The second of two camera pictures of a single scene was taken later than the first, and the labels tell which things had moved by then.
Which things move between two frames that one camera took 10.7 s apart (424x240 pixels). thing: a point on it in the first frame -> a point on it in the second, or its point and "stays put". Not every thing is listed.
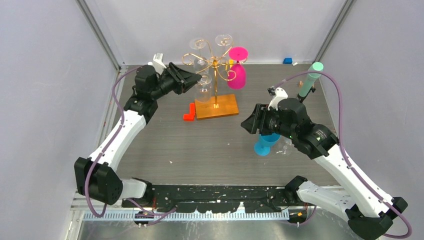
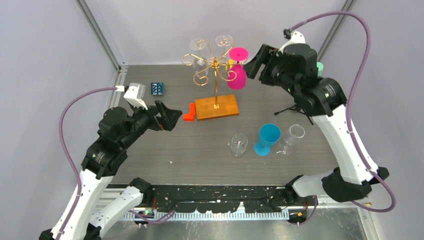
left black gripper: x=184 y=80 -> x=171 y=119
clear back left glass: x=200 y=64 stays put
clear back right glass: x=224 y=40 stays put
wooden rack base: x=219 y=106 stays put
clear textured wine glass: x=203 y=90 -> x=239 y=142
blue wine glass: x=262 y=147 stays put
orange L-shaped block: x=190 y=117 stays put
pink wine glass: x=237 y=74 stays put
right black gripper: x=257 y=121 -> x=266 y=55
